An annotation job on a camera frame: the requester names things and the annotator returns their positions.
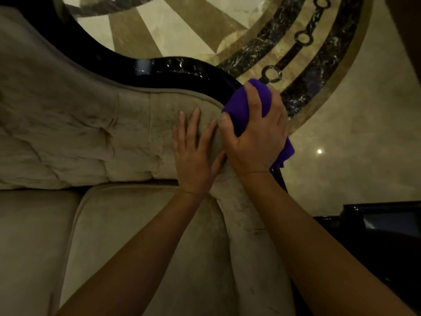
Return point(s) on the person's left hand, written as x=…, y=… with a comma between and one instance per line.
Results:
x=192, y=167

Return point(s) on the person's right hand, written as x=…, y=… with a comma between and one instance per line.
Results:
x=258, y=146

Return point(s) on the person's left little finger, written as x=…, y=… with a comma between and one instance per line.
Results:
x=175, y=138

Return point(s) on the person's left middle finger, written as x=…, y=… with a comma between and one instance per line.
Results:
x=193, y=126

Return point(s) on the person's left thumb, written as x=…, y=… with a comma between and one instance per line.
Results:
x=219, y=163

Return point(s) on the person's right thumb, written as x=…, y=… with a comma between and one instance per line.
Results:
x=228, y=128

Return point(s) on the purple cleaning cloth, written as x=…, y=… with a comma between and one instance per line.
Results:
x=240, y=108

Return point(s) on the person's right forearm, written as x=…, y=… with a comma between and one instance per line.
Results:
x=315, y=256

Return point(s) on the person's left forearm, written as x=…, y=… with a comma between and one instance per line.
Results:
x=138, y=259

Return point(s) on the black glossy side table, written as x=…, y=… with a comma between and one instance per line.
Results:
x=384, y=246

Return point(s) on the beige tufted sofa black frame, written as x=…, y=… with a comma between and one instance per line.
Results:
x=65, y=128

